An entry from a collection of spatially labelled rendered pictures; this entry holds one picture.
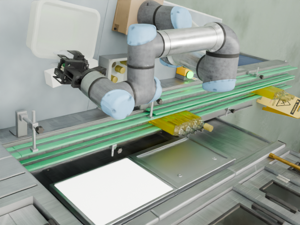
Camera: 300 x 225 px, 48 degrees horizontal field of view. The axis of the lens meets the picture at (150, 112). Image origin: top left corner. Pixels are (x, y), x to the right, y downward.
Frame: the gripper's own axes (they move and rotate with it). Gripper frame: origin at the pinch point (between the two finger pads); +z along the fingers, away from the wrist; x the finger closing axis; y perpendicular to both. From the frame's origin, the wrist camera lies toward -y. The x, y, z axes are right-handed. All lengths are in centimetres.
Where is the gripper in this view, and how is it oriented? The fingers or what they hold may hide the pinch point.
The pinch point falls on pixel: (61, 56)
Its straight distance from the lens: 111.4
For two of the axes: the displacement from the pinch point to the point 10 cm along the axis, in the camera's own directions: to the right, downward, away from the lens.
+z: -6.5, -4.8, 5.9
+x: -3.1, 8.7, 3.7
